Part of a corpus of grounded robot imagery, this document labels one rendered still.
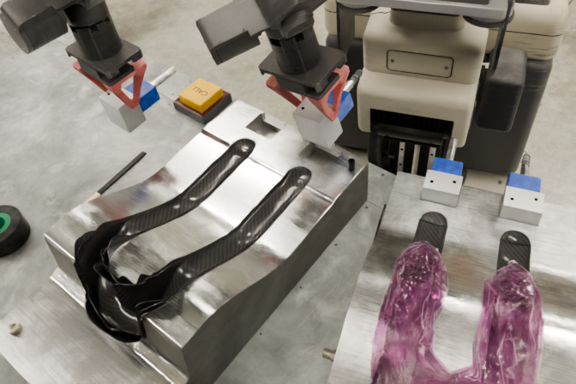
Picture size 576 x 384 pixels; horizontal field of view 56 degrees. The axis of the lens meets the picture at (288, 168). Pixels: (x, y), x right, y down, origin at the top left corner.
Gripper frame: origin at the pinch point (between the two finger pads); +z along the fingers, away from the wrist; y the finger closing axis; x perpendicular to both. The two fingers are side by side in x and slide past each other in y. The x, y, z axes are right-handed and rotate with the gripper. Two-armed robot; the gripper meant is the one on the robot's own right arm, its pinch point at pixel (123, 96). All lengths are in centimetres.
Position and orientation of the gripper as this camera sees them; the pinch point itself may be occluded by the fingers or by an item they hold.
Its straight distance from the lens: 89.2
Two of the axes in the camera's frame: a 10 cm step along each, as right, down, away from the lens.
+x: 6.3, -6.2, 4.6
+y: 7.7, 4.3, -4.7
